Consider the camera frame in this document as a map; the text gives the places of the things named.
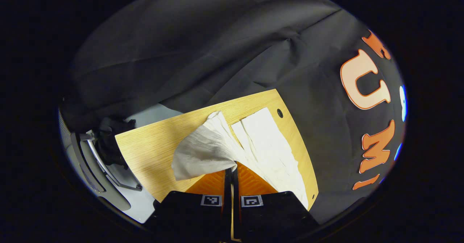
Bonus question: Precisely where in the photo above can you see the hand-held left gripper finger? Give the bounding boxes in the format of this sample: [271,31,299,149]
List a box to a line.
[144,167,233,243]
[232,162,320,243]

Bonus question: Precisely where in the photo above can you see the white jeans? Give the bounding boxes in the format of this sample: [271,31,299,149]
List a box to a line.
[171,107,309,211]

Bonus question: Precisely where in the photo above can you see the dark cloth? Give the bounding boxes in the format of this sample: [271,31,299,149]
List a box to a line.
[95,117,137,168]

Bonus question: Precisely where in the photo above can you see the grey office chair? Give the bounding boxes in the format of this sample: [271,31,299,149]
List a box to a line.
[58,107,142,211]

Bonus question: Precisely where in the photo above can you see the black backdrop cloth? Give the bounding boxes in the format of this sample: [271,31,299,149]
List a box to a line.
[60,0,407,225]

